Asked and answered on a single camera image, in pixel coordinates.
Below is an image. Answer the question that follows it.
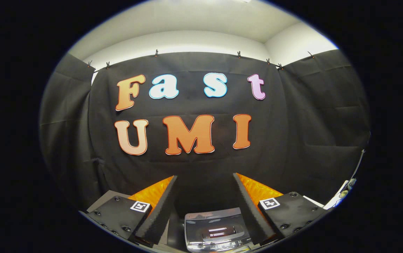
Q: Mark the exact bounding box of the white device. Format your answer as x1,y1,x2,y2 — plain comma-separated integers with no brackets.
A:
324,179,357,209

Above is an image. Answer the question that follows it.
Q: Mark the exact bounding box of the grey washing machine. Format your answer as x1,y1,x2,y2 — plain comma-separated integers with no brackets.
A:
184,207,255,253

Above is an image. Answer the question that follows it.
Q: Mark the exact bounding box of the black backdrop cloth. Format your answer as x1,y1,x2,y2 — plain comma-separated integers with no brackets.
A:
39,49,371,211

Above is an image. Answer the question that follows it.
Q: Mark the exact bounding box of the row of black clips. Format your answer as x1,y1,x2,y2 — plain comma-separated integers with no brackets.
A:
87,49,315,70

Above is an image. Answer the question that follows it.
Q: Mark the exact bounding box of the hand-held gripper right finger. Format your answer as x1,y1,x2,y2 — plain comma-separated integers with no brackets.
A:
233,173,329,245

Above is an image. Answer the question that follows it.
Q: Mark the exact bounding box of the thin grey cable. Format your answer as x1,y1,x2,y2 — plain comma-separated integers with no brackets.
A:
352,149,365,180

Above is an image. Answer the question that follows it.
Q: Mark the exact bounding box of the white panel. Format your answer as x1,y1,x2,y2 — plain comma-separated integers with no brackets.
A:
303,195,325,208

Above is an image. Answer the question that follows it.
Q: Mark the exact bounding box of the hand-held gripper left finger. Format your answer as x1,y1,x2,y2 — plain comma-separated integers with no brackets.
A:
80,176,178,245

